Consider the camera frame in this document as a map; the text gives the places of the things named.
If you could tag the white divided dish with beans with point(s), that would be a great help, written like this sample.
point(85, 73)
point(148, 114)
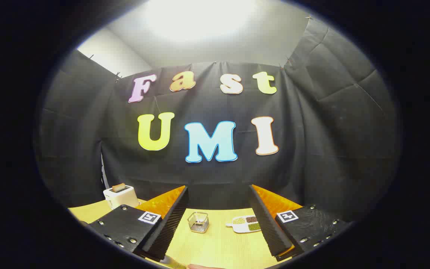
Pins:
point(243, 226)

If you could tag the toasted bread slice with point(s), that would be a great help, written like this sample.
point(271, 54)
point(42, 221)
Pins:
point(118, 187)

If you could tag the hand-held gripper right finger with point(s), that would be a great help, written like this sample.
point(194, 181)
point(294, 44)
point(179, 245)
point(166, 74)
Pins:
point(269, 224)

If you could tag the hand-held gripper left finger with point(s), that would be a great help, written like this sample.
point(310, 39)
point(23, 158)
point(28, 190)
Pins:
point(170, 224)

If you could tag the white toaster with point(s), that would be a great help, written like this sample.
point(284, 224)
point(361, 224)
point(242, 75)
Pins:
point(120, 198)

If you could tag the wooden table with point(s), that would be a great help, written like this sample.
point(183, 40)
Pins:
point(218, 246)

